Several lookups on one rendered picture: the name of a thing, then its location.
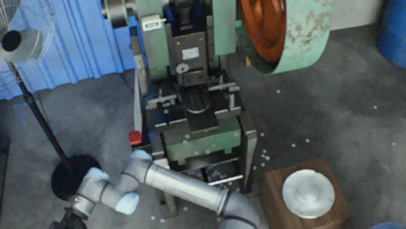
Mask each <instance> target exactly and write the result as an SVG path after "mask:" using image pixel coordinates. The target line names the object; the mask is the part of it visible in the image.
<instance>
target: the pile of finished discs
mask: <svg viewBox="0 0 406 229"><path fill-rule="evenodd" d="M334 197H335V194H334V189H333V186H332V185H331V183H330V181H329V180H328V179H327V178H326V177H325V176H324V175H322V174H319V173H315V172H314V171H312V170H301V171H299V172H296V173H294V174H293V175H291V176H290V177H289V178H288V179H287V180H286V181H285V183H284V185H283V200H284V202H285V204H286V206H287V207H288V208H289V209H290V210H291V211H292V212H293V213H294V214H296V215H298V216H300V217H306V218H312V217H318V216H319V217H320V216H321V215H324V214H325V213H326V212H327V211H328V210H329V209H330V208H331V206H332V204H333V202H334Z"/></svg>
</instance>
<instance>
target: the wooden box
mask: <svg viewBox="0 0 406 229"><path fill-rule="evenodd" d="M301 170H312V171H314V172H315V173H319V174H322V175H324V176H325V177H326V178H327V179H328V180H329V181H330V183H331V185H332V186H333V190H334V194H335V197H334V199H333V204H332V206H331V208H330V209H329V210H328V211H327V212H326V213H325V214H324V215H321V216H320V217H319V216H318V217H312V218H306V217H300V216H298V215H296V214H294V213H293V212H292V211H291V210H290V209H289V208H288V207H287V206H286V204H285V202H284V200H283V185H284V183H285V181H286V180H287V179H288V178H289V177H290V176H291V175H293V174H294V173H296V172H299V171H301ZM260 203H261V205H262V210H263V212H264V215H265V217H266V219H267V221H268V222H267V224H268V226H269V228H270V229H344V228H345V226H346V224H347V223H348V222H349V221H350V220H351V218H352V217H353V214H352V213H351V210H350V208H349V206H348V204H347V201H346V200H345V198H344V196H343V194H342V192H341V190H340V188H339V185H338V184H337V182H336V179H335V177H334V176H333V174H332V172H331V169H330V168H329V167H328V163H327V161H326V160H325V158H324V157H321V158H320V159H316V160H313V161H310V162H305V163H301V164H298V165H296V166H295V165H294V166H290V167H285V168H283V169H281V170H274V171H270V172H265V173H264V178H263V183H262V193H261V197H260Z"/></svg>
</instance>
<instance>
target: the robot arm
mask: <svg viewBox="0 0 406 229"><path fill-rule="evenodd" d="M141 182H143V183H146V184H149V185H151V186H153V187H155V188H158V189H160V190H163V191H166V192H168V193H171V194H173V195H175V196H178V197H181V198H182V199H185V200H188V201H191V202H193V203H195V204H198V205H199V206H201V207H206V208H208V209H211V210H214V211H216V212H217V215H218V216H220V217H224V219H223V222H222V225H221V226H220V229H259V226H260V219H259V215H258V211H257V210H256V208H255V207H254V205H253V204H252V202H251V201H250V200H248V199H247V198H246V197H245V196H244V195H242V194H241V193H239V192H238V191H235V190H233V189H231V188H230V189H229V188H228V189H225V190H222V189H220V188H217V187H214V186H211V185H209V184H207V183H203V182H202V181H199V180H196V179H193V178H190V177H188V176H186V175H184V174H181V173H179V172H176V171H174V170H170V169H168V168H166V167H163V166H160V165H157V164H155V163H153V162H152V157H151V155H150V154H147V153H146V152H145V151H142V150H135V151H134V152H133V153H132V155H131V156H130V158H129V159H128V160H127V162H126V163H125V166H124V168H123V170H122V172H121V173H120V175H119V176H118V177H117V180H116V182H115V184H114V183H111V182H109V176H108V174H106V173H105V172H104V171H102V170H100V169H97V168H95V167H94V168H91V169H90V170H89V172H88V173H87V174H86V176H85V177H84V179H83V181H82V183H81V185H80V188H79V189H78V192H77V193H76V195H75V197H74V199H73V200H72V202H71V204H70V207H65V208H64V209H63V210H64V211H65V214H64V217H63V218H62V221H61V222H58V221H57V222H56V221H55V220H54V221H53V222H52V224H51V225H50V228H49V229H51V227H52V226H54V227H53V228H52V229H88V228H87V226H86V224H85V223H84V222H83V221H82V220H85V221H87V220H88V218H89V216H91V214H92V213H93V210H94V207H96V203H97V201H99V202H101V203H102V204H104V205H106V206H108V207H111V208H113V209H115V210H116V211H118V212H123V213H125V214H127V215H129V214H131V213H132V212H133V211H134V209H135V208H136V205H137V203H138V200H139V197H138V194H137V193H136V190H137V188H138V187H139V186H140V184H141Z"/></svg>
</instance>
